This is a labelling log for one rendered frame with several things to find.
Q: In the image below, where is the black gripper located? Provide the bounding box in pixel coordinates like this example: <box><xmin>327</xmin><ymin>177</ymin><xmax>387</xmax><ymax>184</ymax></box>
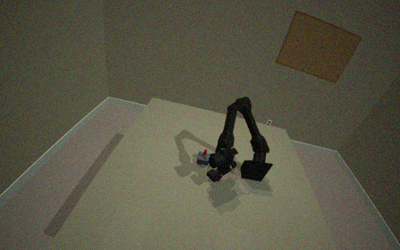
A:
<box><xmin>207</xmin><ymin>160</ymin><xmax>237</xmax><ymax>182</ymax></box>

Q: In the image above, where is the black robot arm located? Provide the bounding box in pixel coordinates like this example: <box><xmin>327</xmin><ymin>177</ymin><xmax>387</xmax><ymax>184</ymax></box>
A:
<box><xmin>208</xmin><ymin>97</ymin><xmax>270</xmax><ymax>169</ymax></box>

